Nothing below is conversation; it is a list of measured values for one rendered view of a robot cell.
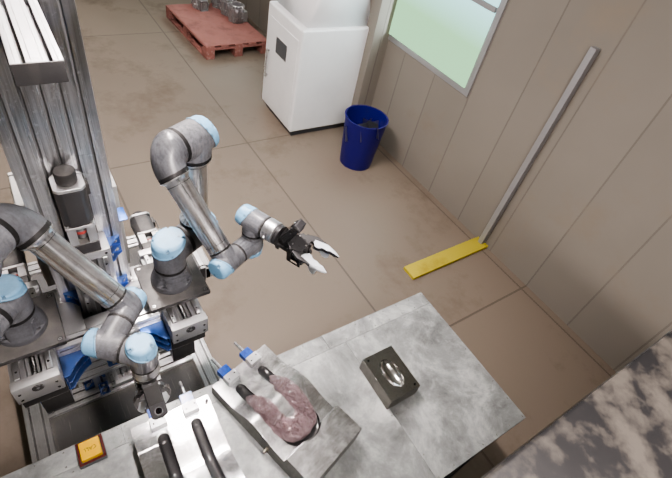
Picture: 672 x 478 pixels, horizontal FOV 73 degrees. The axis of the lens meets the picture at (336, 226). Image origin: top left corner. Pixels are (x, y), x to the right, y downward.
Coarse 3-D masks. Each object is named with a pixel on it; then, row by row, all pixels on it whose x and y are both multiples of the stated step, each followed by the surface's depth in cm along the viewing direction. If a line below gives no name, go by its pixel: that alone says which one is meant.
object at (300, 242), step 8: (280, 232) 145; (272, 240) 144; (280, 240) 147; (288, 240) 144; (296, 240) 143; (304, 240) 143; (288, 248) 143; (296, 248) 141; (304, 248) 141; (288, 256) 145
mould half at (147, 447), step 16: (208, 400) 159; (176, 416) 154; (192, 416) 155; (208, 416) 156; (144, 432) 148; (160, 432) 149; (176, 432) 150; (192, 432) 151; (208, 432) 152; (144, 448) 145; (176, 448) 147; (192, 448) 148; (224, 448) 150; (144, 464) 142; (160, 464) 143; (192, 464) 145; (224, 464) 145
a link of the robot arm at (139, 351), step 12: (132, 336) 121; (144, 336) 121; (132, 348) 118; (144, 348) 119; (156, 348) 124; (120, 360) 120; (132, 360) 119; (144, 360) 120; (156, 360) 125; (144, 372) 124
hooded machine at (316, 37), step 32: (288, 0) 393; (320, 0) 364; (352, 0) 378; (288, 32) 388; (320, 32) 378; (352, 32) 395; (288, 64) 402; (320, 64) 400; (352, 64) 419; (288, 96) 417; (320, 96) 425; (352, 96) 446; (288, 128) 435; (320, 128) 459
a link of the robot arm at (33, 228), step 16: (0, 208) 106; (16, 208) 109; (16, 224) 107; (32, 224) 111; (48, 224) 115; (32, 240) 112; (48, 240) 115; (64, 240) 119; (48, 256) 115; (64, 256) 117; (80, 256) 121; (64, 272) 119; (80, 272) 120; (96, 272) 123; (80, 288) 123; (96, 288) 123; (112, 288) 126; (128, 288) 133; (112, 304) 127; (128, 304) 129; (144, 304) 135; (128, 320) 127
